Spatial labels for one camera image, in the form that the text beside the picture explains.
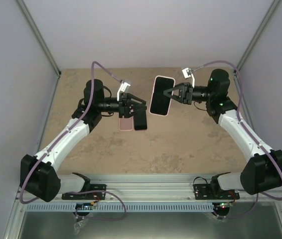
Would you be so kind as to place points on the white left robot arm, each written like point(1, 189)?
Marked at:
point(38, 173)

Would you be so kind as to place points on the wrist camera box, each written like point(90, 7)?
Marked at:
point(188, 73)
point(123, 88)

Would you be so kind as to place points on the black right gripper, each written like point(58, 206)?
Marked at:
point(186, 93)

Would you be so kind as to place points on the left aluminium corner post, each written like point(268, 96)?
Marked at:
point(38, 36)

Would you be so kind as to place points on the grey slotted cable duct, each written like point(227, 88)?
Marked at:
point(115, 207)

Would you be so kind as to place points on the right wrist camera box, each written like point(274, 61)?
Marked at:
point(188, 73)

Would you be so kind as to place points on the aluminium corner post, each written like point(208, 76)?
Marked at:
point(259, 32)
point(38, 36)

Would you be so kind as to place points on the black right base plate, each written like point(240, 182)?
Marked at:
point(206, 192)

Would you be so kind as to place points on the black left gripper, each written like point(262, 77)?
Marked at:
point(125, 110)

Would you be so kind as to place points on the light pink phone case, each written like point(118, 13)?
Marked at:
point(126, 124)

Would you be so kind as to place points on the aluminium rail frame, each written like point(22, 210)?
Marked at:
point(135, 189)

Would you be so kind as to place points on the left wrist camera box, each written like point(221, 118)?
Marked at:
point(123, 88)

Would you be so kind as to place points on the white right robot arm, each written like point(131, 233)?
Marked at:
point(263, 170)

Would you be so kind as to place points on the purple phone black screen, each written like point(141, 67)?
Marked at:
point(140, 121)

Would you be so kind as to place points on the right aluminium corner post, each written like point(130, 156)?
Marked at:
point(259, 32)

